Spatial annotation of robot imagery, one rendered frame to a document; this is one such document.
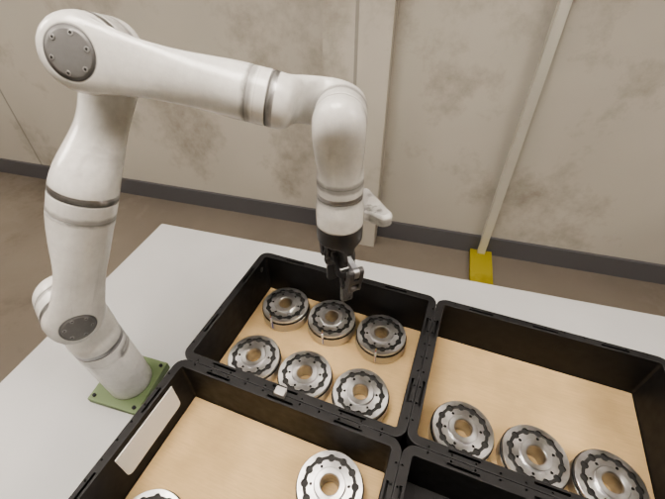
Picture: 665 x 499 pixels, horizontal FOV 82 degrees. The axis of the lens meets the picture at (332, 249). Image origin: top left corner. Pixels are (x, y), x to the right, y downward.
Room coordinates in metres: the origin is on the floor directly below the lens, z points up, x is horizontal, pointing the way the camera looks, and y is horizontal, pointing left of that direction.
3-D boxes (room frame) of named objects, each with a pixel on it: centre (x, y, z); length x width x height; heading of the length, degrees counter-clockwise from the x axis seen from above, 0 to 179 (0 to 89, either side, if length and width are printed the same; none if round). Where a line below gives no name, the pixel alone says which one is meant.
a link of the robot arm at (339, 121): (0.48, -0.01, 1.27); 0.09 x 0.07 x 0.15; 175
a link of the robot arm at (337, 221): (0.50, -0.03, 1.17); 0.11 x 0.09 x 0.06; 114
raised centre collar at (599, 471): (0.20, -0.42, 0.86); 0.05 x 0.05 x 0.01
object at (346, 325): (0.52, 0.00, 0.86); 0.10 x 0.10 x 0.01
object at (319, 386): (0.39, 0.05, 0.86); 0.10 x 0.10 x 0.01
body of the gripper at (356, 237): (0.49, -0.01, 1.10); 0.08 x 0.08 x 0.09
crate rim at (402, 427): (0.45, 0.03, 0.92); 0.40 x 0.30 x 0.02; 69
